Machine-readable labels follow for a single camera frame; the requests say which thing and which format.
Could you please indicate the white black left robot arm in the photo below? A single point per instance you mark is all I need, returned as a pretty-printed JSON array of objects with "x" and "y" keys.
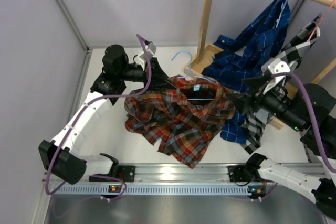
[{"x": 60, "y": 156}]

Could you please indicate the wooden rack base tray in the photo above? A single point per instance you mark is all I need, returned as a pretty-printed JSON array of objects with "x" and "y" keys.
[{"x": 206, "y": 59}]

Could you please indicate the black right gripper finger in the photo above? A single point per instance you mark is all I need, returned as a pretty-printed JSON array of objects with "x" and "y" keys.
[
  {"x": 255, "y": 84},
  {"x": 243, "y": 102}
]

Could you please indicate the wooden rack upright post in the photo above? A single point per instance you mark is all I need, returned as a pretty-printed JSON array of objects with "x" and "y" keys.
[{"x": 203, "y": 29}]

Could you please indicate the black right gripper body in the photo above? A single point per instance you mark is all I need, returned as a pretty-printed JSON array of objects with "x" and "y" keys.
[{"x": 273, "y": 104}]

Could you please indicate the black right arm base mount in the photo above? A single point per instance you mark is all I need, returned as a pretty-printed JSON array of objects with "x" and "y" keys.
[{"x": 243, "y": 174}]

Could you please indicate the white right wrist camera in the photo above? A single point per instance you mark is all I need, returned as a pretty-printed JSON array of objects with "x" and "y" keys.
[{"x": 275, "y": 69}]

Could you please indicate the aluminium corner frame post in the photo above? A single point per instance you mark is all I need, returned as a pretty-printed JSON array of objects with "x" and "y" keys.
[{"x": 72, "y": 24}]

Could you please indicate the wooden diagonal rack brace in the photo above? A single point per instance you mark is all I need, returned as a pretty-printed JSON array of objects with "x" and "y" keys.
[{"x": 324, "y": 72}]

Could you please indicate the light blue wire hanger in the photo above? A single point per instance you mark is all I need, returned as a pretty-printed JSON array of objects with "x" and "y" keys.
[{"x": 191, "y": 74}]

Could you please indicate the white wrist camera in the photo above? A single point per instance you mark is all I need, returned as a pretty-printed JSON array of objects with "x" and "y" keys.
[
  {"x": 141, "y": 57},
  {"x": 275, "y": 69}
]

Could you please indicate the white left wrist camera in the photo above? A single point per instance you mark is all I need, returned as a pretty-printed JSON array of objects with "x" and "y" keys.
[{"x": 141, "y": 57}]

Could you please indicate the perforated white cable duct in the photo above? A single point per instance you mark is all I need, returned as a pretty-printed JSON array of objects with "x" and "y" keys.
[{"x": 199, "y": 190}]

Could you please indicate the blue hanger under blue shirt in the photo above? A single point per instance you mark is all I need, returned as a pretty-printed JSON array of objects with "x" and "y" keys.
[{"x": 281, "y": 12}]

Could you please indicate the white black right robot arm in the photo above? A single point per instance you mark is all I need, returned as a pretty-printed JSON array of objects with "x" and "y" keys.
[{"x": 308, "y": 113}]

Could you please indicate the blue plaid shirt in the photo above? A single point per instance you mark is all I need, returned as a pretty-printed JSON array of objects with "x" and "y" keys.
[{"x": 244, "y": 56}]

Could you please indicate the black white checkered shirt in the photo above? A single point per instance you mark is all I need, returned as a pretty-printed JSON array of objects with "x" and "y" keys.
[{"x": 255, "y": 122}]

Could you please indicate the aluminium table edge rail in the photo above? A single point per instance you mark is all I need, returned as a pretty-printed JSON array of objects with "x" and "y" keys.
[{"x": 175, "y": 173}]

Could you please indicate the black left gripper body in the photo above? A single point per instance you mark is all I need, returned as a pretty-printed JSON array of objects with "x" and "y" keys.
[{"x": 135, "y": 73}]

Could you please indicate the red brown plaid shirt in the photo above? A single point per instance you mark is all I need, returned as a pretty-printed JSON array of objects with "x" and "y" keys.
[{"x": 183, "y": 120}]

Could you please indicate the pink wire hanger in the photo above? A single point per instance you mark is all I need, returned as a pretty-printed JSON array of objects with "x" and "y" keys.
[{"x": 321, "y": 19}]

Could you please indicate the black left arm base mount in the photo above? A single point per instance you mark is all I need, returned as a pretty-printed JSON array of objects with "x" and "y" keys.
[{"x": 125, "y": 173}]

